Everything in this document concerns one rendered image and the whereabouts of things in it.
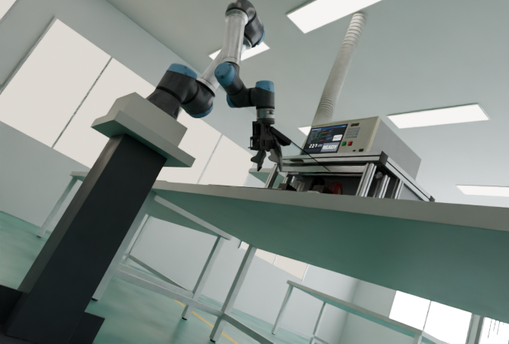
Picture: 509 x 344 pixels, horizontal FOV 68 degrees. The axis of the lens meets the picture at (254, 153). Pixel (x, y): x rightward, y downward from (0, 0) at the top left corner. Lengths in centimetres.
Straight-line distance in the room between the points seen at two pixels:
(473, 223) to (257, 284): 680
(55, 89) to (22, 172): 122
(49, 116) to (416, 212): 547
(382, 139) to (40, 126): 493
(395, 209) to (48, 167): 535
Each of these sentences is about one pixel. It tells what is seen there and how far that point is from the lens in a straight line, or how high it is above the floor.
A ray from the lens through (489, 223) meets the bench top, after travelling 88.
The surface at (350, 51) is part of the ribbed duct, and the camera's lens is 394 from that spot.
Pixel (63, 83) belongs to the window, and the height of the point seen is 185.
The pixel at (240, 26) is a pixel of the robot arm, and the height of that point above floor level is 130.
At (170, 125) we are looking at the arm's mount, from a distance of 143.
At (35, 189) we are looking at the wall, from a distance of 594.
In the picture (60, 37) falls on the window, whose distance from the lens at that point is 624.
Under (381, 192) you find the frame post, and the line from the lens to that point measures 165.
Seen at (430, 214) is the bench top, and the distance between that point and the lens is 93.
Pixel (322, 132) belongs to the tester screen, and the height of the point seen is 126.
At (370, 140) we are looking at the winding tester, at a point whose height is 119.
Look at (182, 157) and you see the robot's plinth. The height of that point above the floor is 72.
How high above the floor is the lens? 42
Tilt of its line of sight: 18 degrees up
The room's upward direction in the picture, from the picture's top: 25 degrees clockwise
